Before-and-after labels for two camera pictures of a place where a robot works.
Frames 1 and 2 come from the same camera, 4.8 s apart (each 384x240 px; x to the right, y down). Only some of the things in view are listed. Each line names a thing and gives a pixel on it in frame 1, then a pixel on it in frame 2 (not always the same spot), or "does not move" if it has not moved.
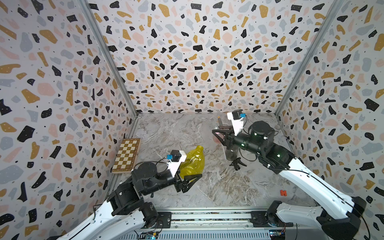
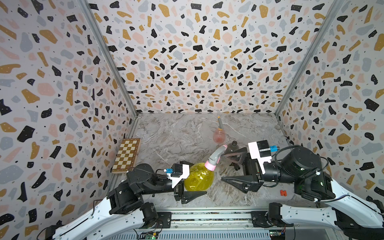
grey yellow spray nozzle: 220,122 does not move
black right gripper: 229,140 -> 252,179
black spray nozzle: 235,163 does not move
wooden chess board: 127,157 does not move
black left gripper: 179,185 -> 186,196
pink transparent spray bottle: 217,141 does not move
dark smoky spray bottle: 231,153 does not move
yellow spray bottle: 195,163 -> 201,178
